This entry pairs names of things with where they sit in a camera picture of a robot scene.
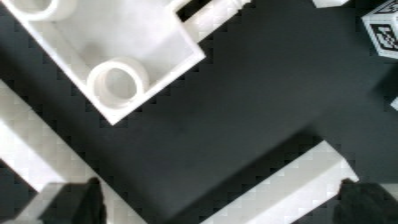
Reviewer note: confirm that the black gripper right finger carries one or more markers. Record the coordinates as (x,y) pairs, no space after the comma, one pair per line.
(367,203)

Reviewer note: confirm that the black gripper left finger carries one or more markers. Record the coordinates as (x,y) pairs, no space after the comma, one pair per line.
(68,204)

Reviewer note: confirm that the white chair seat part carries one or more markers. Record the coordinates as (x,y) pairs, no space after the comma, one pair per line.
(122,44)

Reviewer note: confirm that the white chair leg block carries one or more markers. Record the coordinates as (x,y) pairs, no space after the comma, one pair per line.
(329,3)

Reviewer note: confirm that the white chair leg with tag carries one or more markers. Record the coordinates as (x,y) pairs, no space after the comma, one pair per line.
(381,22)

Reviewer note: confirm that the white U-shaped fence frame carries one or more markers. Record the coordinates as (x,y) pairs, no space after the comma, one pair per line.
(281,199)

